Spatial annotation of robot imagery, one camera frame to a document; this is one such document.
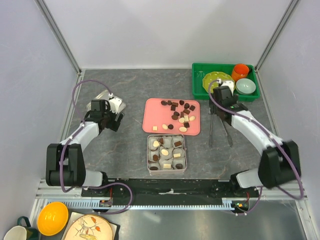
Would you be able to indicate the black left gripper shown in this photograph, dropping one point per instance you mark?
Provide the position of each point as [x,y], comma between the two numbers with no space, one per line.
[116,123]

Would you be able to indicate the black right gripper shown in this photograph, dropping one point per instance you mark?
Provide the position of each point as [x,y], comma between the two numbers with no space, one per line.
[212,108]

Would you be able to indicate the metal tongs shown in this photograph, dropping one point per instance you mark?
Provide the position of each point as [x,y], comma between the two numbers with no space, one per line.
[228,136]

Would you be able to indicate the pink chocolate tray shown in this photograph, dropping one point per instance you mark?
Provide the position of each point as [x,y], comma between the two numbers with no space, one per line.
[176,112]

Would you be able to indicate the pink square chocolate tin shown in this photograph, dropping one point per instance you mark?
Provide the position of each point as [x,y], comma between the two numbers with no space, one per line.
[174,163]

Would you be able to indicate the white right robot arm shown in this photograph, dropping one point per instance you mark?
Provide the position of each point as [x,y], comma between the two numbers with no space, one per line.
[279,159]

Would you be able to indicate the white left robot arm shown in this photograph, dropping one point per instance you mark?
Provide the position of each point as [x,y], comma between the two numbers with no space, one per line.
[65,164]

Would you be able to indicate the white heart chocolate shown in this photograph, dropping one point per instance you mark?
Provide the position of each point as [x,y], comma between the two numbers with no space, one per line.
[156,144]

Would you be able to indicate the brown round chocolate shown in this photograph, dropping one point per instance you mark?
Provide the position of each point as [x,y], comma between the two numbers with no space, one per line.
[155,158]

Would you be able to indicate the brown rectangular chocolate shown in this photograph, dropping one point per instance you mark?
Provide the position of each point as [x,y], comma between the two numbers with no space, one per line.
[177,143]

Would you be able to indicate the yellow-green dotted plate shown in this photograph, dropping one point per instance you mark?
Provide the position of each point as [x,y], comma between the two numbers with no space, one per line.
[214,76]

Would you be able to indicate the pale green bowl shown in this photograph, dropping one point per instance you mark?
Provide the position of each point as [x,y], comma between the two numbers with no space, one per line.
[245,86]

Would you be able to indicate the orange cup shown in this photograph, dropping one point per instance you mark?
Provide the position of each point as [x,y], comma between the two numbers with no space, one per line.
[240,71]

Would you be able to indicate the green plastic bin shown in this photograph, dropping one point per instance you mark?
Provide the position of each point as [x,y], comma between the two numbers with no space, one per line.
[200,70]

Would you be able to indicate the decorated bird plate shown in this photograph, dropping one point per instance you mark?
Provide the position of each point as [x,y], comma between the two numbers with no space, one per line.
[90,227]

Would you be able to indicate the yellow bowl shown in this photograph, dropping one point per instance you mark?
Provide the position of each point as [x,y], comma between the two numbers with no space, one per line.
[52,218]

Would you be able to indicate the dark green mug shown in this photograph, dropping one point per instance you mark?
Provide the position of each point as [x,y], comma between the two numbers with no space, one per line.
[32,233]

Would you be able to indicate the white mug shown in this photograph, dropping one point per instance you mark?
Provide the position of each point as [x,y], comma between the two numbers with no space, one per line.
[16,233]

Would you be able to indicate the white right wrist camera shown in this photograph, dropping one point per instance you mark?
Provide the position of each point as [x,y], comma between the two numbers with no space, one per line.
[229,83]

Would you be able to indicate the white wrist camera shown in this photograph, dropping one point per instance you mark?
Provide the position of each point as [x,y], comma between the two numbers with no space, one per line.
[229,83]
[116,104]

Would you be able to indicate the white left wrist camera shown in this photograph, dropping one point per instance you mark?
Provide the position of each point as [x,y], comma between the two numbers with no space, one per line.
[116,104]

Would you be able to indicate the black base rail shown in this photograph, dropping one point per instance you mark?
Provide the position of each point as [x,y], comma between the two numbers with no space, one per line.
[182,192]

